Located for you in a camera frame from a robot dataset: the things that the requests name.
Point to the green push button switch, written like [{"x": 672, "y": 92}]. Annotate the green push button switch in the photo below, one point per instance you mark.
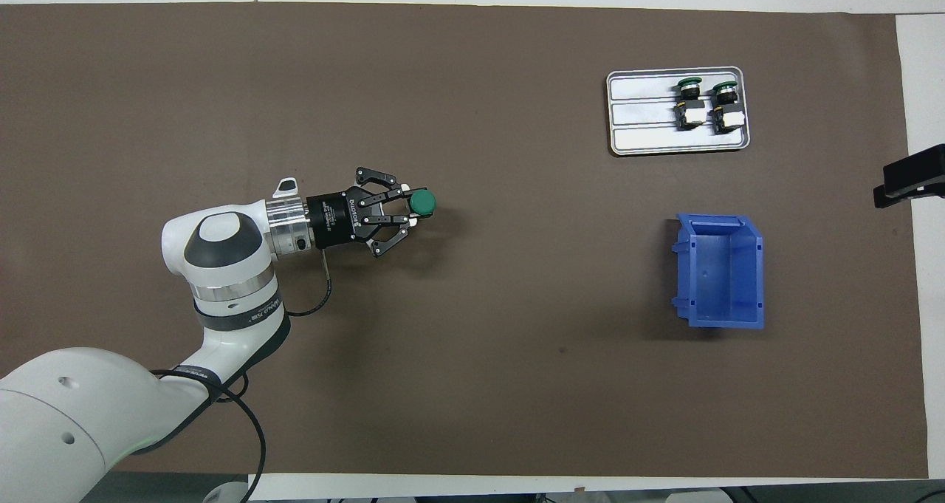
[
  {"x": 727, "y": 111},
  {"x": 690, "y": 108},
  {"x": 424, "y": 203}
]

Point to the brown paper mat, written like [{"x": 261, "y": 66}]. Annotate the brown paper mat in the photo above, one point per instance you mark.
[{"x": 517, "y": 377}]

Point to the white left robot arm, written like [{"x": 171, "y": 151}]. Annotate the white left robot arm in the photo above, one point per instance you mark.
[{"x": 221, "y": 244}]

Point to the blue plastic bin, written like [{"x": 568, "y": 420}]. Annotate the blue plastic bin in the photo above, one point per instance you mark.
[{"x": 727, "y": 274}]

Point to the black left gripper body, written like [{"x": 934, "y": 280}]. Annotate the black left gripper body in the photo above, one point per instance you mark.
[{"x": 336, "y": 219}]

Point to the grey metal tray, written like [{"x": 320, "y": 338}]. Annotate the grey metal tray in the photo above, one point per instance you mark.
[{"x": 642, "y": 137}]

